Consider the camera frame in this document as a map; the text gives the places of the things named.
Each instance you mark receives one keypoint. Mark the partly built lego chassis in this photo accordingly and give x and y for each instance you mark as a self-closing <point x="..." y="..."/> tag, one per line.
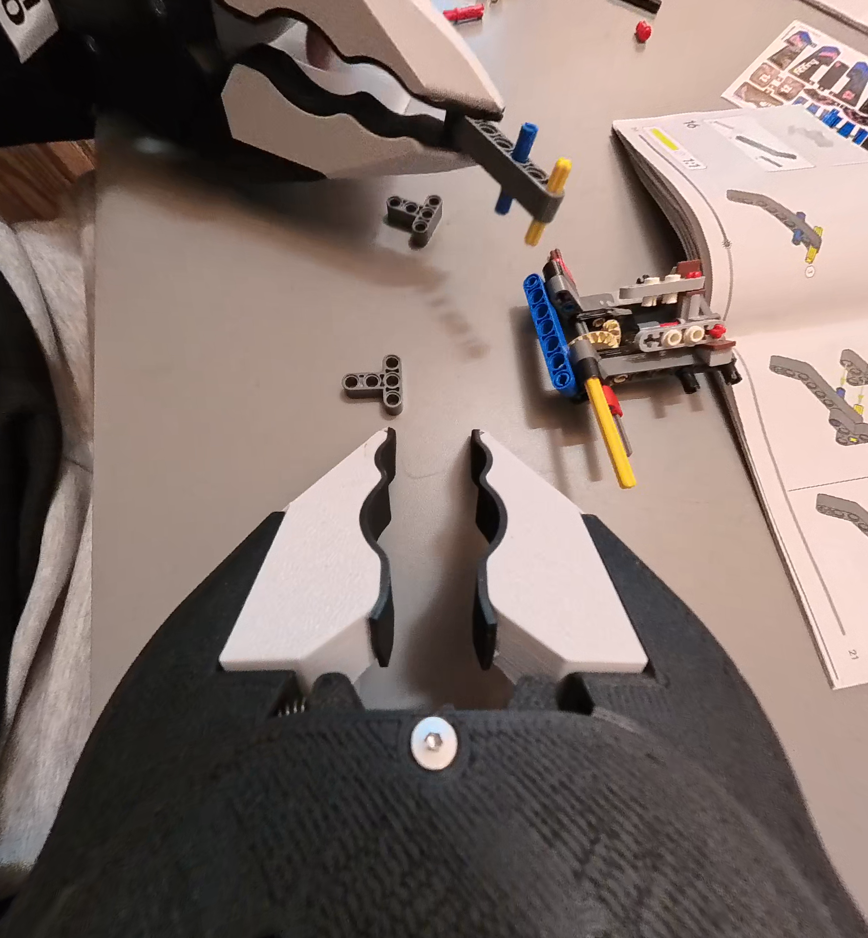
<point x="624" y="344"/>

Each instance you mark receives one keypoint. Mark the grey T-shaped lego beam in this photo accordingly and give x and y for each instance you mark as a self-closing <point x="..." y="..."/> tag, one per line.
<point x="379" y="382"/>
<point x="415" y="218"/>

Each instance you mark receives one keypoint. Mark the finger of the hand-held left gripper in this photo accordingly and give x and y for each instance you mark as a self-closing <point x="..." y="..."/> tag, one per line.
<point x="419" y="51"/>
<point x="294" y="132"/>

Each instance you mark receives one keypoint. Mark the black lego axle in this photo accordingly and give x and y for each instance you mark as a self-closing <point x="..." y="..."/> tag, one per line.
<point x="635" y="4"/>

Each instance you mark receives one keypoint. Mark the pile of loose lego pieces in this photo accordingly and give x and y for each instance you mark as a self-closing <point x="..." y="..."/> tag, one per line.
<point x="463" y="12"/>

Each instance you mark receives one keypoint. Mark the dark grey beam with pins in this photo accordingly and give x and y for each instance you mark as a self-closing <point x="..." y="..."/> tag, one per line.
<point x="511" y="157"/>

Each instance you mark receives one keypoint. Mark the lego instruction booklet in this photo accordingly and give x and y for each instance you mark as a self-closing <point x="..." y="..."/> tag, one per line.
<point x="771" y="256"/>

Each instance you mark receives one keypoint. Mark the wooden board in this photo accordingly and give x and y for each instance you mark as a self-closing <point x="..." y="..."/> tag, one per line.
<point x="23" y="176"/>

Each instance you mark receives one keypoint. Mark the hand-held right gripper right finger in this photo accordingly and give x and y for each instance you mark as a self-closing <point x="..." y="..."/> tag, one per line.
<point x="565" y="586"/>

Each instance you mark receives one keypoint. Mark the small red lego piece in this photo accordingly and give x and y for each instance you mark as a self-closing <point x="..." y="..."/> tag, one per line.
<point x="644" y="30"/>

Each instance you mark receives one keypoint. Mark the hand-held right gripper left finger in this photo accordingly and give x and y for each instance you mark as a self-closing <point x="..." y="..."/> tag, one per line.
<point x="302" y="586"/>

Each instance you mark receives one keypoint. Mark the lego sticker sheet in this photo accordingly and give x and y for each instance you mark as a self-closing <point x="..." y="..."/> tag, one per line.
<point x="822" y="80"/>

